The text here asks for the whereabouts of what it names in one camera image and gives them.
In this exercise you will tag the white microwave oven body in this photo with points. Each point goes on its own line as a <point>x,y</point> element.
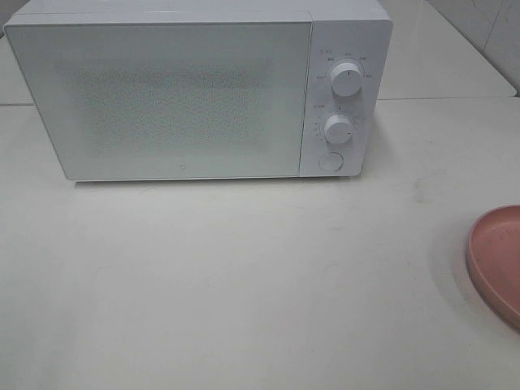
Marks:
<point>357,31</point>

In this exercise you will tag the white microwave door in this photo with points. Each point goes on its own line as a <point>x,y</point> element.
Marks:
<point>163,102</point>

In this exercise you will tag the round white door button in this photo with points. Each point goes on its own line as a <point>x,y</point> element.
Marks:
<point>331,162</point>

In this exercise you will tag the pink round plate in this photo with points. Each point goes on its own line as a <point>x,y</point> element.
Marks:
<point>492,261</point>

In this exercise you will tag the upper white power knob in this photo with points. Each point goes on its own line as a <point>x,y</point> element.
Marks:
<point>346,78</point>

